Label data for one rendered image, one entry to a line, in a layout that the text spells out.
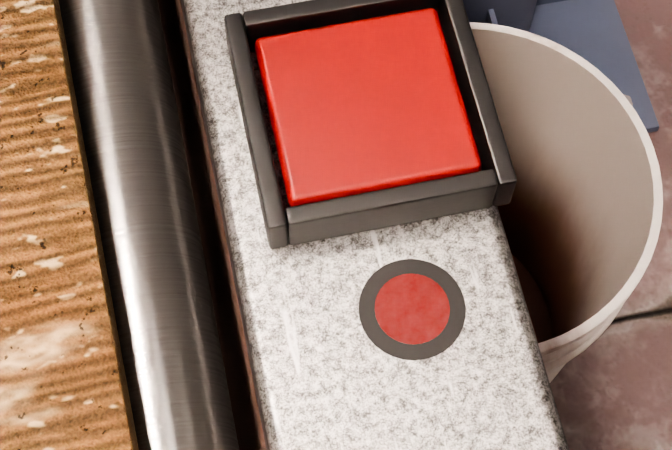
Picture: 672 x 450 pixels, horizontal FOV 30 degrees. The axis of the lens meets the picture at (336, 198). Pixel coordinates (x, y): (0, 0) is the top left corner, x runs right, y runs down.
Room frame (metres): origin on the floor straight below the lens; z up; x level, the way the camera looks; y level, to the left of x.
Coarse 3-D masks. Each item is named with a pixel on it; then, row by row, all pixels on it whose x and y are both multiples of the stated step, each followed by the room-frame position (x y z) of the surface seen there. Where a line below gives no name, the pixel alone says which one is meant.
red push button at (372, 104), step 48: (288, 48) 0.21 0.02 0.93; (336, 48) 0.21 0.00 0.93; (384, 48) 0.21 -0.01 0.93; (432, 48) 0.21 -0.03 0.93; (288, 96) 0.19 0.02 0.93; (336, 96) 0.19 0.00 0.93; (384, 96) 0.19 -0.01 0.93; (432, 96) 0.19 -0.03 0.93; (288, 144) 0.18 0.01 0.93; (336, 144) 0.18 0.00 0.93; (384, 144) 0.18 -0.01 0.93; (432, 144) 0.18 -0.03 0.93; (288, 192) 0.16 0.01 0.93; (336, 192) 0.16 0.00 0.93
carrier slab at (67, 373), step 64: (0, 0) 0.22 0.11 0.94; (0, 64) 0.20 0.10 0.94; (64, 64) 0.20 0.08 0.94; (0, 128) 0.18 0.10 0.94; (64, 128) 0.18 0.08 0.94; (0, 192) 0.16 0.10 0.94; (64, 192) 0.16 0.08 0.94; (0, 256) 0.14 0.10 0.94; (64, 256) 0.14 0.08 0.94; (0, 320) 0.12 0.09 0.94; (64, 320) 0.12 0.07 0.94; (0, 384) 0.10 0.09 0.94; (64, 384) 0.10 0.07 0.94; (0, 448) 0.08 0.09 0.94; (64, 448) 0.08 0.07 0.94; (128, 448) 0.08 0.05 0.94
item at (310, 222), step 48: (336, 0) 0.23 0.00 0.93; (384, 0) 0.23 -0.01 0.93; (432, 0) 0.23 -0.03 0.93; (240, 48) 0.21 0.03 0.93; (240, 96) 0.19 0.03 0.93; (480, 96) 0.19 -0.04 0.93; (480, 144) 0.18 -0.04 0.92; (384, 192) 0.16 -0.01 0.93; (432, 192) 0.16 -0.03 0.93; (480, 192) 0.16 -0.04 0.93; (288, 240) 0.15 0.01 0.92
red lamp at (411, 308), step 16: (384, 288) 0.14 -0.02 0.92; (400, 288) 0.14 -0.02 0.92; (416, 288) 0.14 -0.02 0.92; (432, 288) 0.14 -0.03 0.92; (384, 304) 0.13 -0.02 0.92; (400, 304) 0.13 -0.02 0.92; (416, 304) 0.13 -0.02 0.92; (432, 304) 0.13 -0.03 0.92; (448, 304) 0.13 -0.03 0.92; (384, 320) 0.13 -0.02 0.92; (400, 320) 0.13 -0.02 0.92; (416, 320) 0.13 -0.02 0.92; (432, 320) 0.13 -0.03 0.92; (400, 336) 0.12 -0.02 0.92; (416, 336) 0.12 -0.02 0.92; (432, 336) 0.12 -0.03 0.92
